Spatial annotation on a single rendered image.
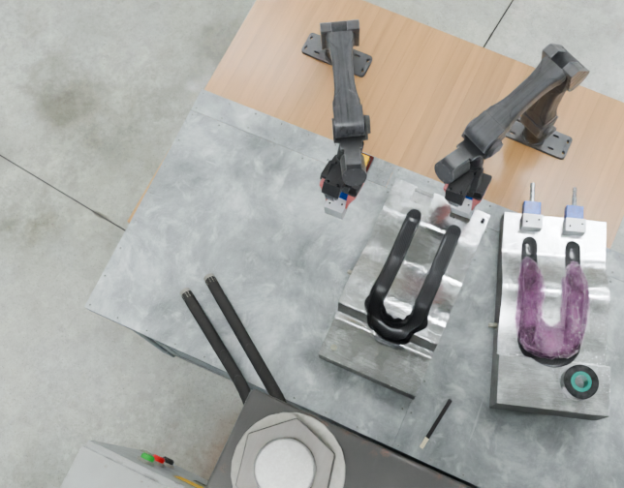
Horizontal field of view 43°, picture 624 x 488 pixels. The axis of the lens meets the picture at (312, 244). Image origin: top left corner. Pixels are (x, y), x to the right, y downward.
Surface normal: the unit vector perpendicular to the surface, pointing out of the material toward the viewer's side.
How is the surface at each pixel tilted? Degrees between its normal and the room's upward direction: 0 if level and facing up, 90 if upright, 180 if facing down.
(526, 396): 0
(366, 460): 0
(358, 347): 0
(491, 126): 14
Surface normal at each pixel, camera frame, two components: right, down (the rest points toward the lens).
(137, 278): -0.05, -0.29
